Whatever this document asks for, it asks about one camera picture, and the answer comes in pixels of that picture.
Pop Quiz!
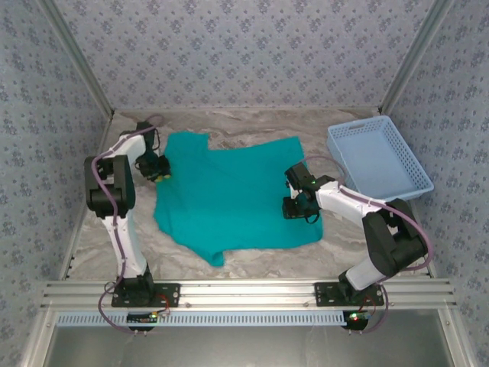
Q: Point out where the teal t-shirt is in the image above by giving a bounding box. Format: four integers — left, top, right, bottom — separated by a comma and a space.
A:
152, 132, 325, 268

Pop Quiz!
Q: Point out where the light blue plastic basket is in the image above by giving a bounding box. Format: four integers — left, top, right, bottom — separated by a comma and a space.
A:
327, 116, 435, 208

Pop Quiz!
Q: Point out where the grey metal panel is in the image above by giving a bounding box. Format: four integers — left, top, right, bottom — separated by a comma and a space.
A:
45, 324, 458, 367

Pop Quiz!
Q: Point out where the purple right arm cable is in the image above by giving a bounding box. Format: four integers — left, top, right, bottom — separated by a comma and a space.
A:
303, 154, 433, 335

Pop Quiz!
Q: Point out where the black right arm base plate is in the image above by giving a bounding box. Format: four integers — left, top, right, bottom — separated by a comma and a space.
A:
313, 281, 385, 308

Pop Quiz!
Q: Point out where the aluminium mounting rail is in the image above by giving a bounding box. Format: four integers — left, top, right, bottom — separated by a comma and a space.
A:
40, 278, 458, 311

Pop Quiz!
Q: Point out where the aluminium table side rail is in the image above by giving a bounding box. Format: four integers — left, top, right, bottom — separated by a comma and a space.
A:
376, 112, 439, 280
59, 114, 115, 282

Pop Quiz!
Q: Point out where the thin red wire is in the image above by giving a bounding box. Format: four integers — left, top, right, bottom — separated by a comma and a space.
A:
358, 294, 385, 313
157, 293, 172, 317

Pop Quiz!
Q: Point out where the white slotted cable duct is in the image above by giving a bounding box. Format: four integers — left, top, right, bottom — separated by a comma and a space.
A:
56, 310, 348, 328

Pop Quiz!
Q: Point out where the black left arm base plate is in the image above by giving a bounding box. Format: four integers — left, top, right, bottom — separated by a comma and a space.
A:
111, 282, 181, 308

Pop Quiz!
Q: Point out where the aluminium frame post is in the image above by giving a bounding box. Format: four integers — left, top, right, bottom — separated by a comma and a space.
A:
377, 0, 456, 119
36, 0, 115, 119

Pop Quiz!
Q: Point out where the short aluminium frame leg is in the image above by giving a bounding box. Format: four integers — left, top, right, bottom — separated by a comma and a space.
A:
437, 309, 477, 367
18, 309, 58, 367

